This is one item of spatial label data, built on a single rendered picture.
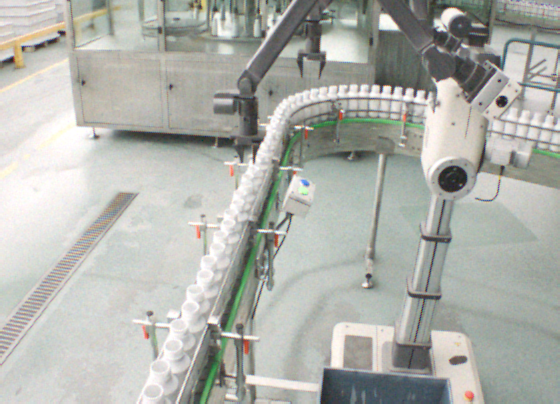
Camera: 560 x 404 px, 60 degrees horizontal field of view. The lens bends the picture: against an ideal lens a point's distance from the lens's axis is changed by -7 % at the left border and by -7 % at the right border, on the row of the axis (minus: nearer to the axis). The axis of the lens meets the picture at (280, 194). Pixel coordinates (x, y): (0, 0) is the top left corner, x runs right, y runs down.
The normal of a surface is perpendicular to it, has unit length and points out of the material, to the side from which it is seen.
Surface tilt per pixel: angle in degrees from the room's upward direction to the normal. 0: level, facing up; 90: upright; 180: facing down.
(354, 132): 90
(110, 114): 90
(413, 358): 90
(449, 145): 101
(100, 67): 90
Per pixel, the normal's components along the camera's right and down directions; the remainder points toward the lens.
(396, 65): -0.14, 0.45
